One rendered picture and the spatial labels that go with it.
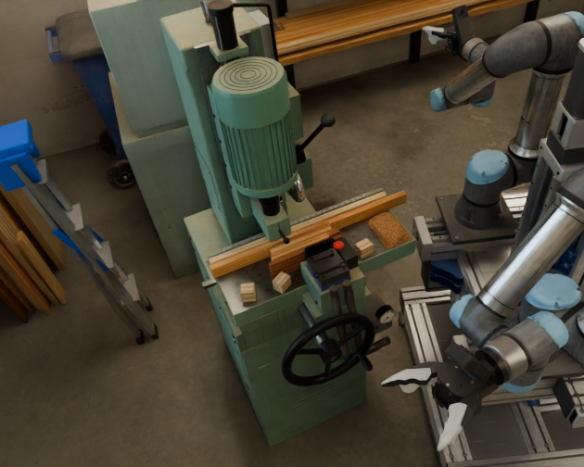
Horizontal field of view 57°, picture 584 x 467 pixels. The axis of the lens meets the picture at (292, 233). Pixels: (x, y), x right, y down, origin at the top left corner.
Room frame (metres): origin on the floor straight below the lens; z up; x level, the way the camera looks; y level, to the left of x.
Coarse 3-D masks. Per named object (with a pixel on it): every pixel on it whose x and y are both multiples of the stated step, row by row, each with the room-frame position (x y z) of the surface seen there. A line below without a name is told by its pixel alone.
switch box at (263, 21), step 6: (252, 12) 1.52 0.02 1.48; (258, 12) 1.51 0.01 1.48; (258, 18) 1.48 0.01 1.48; (264, 18) 1.47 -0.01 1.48; (264, 24) 1.43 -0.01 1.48; (264, 30) 1.43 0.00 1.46; (270, 30) 1.44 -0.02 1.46; (264, 36) 1.43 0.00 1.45; (270, 36) 1.43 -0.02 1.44; (264, 42) 1.43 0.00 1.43; (270, 42) 1.43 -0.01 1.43; (270, 48) 1.43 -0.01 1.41; (270, 54) 1.43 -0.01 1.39
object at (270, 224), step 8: (256, 200) 1.18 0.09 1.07; (256, 208) 1.15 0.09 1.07; (280, 208) 1.13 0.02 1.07; (256, 216) 1.17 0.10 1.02; (264, 216) 1.11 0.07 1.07; (272, 216) 1.11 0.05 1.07; (280, 216) 1.10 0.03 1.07; (264, 224) 1.09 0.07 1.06; (272, 224) 1.08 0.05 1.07; (280, 224) 1.08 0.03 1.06; (288, 224) 1.09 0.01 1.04; (264, 232) 1.11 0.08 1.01; (272, 232) 1.07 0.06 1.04; (288, 232) 1.09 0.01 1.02; (272, 240) 1.07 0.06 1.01
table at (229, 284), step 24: (360, 240) 1.12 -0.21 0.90; (264, 264) 1.08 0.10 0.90; (360, 264) 1.03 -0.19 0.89; (384, 264) 1.06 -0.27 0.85; (240, 288) 1.00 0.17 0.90; (264, 288) 0.99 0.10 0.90; (288, 288) 0.98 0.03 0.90; (240, 312) 0.91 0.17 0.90; (264, 312) 0.93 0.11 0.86; (312, 312) 0.90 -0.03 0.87
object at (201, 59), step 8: (240, 32) 1.31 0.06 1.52; (248, 32) 1.31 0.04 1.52; (248, 40) 1.31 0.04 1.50; (200, 48) 1.27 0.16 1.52; (208, 48) 1.27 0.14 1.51; (248, 48) 1.30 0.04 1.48; (200, 56) 1.27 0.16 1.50; (208, 56) 1.27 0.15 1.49; (248, 56) 1.30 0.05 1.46; (200, 64) 1.26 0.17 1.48; (208, 64) 1.27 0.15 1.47; (216, 64) 1.28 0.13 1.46; (200, 72) 1.27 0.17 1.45; (208, 72) 1.27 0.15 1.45; (208, 80) 1.27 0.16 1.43; (208, 96) 1.26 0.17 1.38; (208, 104) 1.27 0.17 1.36; (216, 136) 1.26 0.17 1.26; (224, 168) 1.26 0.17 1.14; (232, 200) 1.26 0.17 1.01
